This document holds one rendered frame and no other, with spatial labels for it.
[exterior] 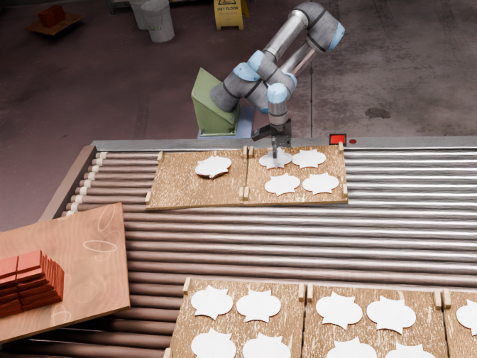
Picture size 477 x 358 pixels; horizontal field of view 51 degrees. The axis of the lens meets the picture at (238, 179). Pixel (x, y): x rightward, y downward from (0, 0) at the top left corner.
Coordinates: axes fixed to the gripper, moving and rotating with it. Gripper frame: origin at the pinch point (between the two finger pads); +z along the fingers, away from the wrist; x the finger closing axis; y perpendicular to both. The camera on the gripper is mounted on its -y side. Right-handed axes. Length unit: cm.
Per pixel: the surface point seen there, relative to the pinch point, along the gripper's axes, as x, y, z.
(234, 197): -21.5, -15.9, 2.4
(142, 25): 356, -167, 93
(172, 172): -4.7, -45.6, 3.4
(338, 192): -20.8, 25.9, 0.5
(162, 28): 321, -134, 82
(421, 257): -52, 52, 2
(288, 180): -13.9, 5.9, 0.5
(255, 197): -22.4, -7.4, 2.0
